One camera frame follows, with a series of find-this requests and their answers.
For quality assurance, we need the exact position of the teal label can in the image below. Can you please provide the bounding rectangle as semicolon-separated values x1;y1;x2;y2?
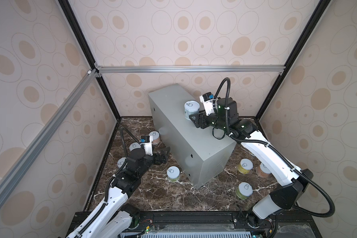
117;157;127;170
184;101;200;121

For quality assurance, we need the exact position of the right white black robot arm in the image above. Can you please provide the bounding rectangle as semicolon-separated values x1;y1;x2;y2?
189;77;336;228

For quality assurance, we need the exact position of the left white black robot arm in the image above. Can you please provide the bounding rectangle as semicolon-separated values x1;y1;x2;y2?
68;135;170;238

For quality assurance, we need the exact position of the orange label can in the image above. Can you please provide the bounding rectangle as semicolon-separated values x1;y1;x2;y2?
149;131;161;145

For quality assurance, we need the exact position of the light green label can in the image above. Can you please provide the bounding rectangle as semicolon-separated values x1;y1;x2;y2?
167;166;180;182

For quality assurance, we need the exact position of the pink label can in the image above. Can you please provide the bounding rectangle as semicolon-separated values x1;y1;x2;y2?
129;142;141;151

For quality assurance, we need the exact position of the grey metal cabinet box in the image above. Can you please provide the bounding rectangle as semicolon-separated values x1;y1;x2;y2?
148;84;237;189

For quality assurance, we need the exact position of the green label can right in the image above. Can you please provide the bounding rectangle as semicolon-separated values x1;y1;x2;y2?
236;182;253;200

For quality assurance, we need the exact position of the left slanted aluminium bar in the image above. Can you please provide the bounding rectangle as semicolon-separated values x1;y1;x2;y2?
0;68;99;209

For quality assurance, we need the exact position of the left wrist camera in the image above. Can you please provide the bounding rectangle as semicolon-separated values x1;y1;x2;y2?
140;135;153;156

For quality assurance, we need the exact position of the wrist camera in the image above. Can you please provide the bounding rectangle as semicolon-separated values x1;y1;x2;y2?
140;135;153;156
199;92;216;116

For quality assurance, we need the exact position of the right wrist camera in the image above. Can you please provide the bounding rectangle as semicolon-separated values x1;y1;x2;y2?
199;92;216;116

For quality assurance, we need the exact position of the horizontal aluminium frame bar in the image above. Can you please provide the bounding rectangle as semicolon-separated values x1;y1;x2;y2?
97;64;286;74

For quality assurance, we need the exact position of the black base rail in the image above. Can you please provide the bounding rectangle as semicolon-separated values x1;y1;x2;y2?
97;211;322;238

